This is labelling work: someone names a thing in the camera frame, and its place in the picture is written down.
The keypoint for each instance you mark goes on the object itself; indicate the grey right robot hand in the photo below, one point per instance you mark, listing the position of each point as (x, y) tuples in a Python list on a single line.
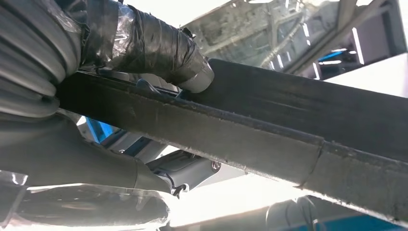
[(143, 44)]

